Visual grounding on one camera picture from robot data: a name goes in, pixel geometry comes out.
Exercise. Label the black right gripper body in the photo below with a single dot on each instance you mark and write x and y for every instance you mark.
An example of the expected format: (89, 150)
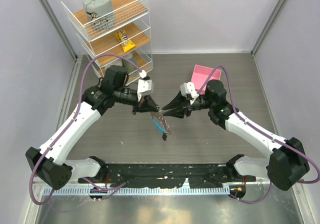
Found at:
(195, 106)

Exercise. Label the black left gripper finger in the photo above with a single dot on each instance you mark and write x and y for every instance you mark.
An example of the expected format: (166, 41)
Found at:
(147, 108)
(149, 103)

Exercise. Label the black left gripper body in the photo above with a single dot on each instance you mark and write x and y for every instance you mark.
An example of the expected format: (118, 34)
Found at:
(137, 107)

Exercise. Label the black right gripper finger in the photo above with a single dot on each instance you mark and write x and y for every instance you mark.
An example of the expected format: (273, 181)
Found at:
(175, 113)
(177, 101)

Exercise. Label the blue key holder handle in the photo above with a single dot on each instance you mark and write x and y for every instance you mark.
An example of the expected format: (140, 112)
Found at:
(159, 127)

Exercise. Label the black head key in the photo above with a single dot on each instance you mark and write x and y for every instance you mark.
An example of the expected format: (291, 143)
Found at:
(164, 136)

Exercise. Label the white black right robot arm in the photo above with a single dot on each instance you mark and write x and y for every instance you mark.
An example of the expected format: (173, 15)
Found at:
(283, 162)

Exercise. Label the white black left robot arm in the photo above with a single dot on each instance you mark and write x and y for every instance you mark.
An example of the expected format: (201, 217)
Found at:
(49, 161)

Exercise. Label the green pump bottle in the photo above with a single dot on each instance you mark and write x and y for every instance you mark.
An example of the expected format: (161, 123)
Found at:
(130, 65)

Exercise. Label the yellow candy bag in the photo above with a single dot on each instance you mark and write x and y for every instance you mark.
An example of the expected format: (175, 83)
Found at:
(126, 43)

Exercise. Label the grey wrapped bundle top shelf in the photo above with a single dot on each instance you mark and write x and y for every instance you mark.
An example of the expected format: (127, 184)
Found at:
(100, 14)

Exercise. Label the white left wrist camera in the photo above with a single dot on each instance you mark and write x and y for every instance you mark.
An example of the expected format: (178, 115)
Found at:
(145, 84)

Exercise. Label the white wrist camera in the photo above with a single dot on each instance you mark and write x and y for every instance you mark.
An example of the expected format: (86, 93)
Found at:
(188, 91)
(145, 84)

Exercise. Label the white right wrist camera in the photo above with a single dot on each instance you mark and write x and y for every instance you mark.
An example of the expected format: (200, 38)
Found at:
(188, 91)

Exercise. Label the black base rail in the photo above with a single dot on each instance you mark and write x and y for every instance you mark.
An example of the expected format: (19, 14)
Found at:
(169, 175)

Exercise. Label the white wire shelf rack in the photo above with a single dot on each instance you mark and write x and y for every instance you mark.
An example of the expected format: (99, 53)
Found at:
(133, 16)

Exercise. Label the white slotted cable duct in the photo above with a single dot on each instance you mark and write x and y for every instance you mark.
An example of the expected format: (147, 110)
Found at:
(185, 190)

